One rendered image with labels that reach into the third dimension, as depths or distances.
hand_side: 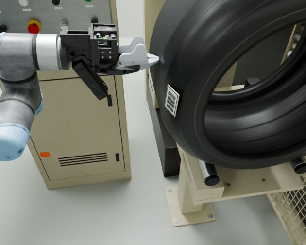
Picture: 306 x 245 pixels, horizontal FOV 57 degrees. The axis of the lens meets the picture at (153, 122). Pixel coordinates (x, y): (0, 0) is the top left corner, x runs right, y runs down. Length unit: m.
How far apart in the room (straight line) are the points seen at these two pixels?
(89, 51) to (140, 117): 1.74
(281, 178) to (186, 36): 0.64
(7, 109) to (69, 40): 0.18
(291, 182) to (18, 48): 0.88
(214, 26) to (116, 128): 1.10
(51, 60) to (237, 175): 0.69
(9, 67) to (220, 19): 0.42
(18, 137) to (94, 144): 1.09
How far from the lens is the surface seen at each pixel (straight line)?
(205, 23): 0.55
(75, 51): 0.63
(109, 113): 1.48
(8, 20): 1.31
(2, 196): 2.10
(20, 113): 0.61
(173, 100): 0.60
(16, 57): 0.63
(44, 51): 0.61
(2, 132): 0.57
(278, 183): 1.03
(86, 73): 0.64
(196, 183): 0.88
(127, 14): 3.35
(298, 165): 0.95
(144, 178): 1.94
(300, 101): 1.04
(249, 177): 1.01
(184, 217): 1.79
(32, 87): 0.68
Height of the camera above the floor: 1.59
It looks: 44 degrees down
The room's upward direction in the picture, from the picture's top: straight up
